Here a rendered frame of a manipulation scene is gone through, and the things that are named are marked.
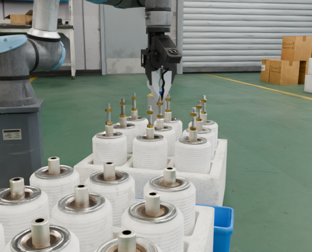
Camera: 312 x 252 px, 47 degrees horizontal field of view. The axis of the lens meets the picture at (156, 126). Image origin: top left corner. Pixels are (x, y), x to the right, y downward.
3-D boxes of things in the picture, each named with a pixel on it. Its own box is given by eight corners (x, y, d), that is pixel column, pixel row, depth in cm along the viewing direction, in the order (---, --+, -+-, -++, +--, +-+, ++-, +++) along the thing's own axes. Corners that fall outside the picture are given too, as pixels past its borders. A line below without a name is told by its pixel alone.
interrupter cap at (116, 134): (124, 139, 98) (124, 136, 98) (96, 140, 97) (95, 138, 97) (121, 132, 106) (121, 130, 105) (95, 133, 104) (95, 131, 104)
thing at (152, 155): (145, 210, 96) (145, 144, 92) (127, 197, 104) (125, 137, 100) (173, 201, 101) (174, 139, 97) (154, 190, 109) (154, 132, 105)
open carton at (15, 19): (13, 26, 550) (11, 11, 545) (38, 26, 548) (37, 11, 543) (4, 25, 521) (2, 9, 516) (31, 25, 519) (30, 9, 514)
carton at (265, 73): (279, 80, 515) (281, 58, 508) (288, 81, 492) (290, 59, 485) (259, 80, 509) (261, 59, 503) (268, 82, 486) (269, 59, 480)
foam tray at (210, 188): (76, 226, 101) (73, 166, 97) (122, 178, 138) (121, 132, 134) (216, 245, 92) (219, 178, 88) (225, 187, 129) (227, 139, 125)
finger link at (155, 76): (152, 99, 112) (153, 69, 110) (160, 101, 107) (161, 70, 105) (142, 99, 111) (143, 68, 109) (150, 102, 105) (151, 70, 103)
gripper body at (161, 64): (162, 68, 113) (162, 28, 110) (175, 70, 105) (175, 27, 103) (139, 69, 110) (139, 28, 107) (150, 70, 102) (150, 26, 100)
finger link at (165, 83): (164, 97, 113) (163, 68, 111) (172, 100, 108) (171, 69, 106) (155, 98, 112) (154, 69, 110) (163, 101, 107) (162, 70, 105)
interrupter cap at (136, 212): (120, 222, 53) (120, 218, 52) (136, 201, 60) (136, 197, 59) (171, 229, 51) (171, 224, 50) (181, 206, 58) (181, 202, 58)
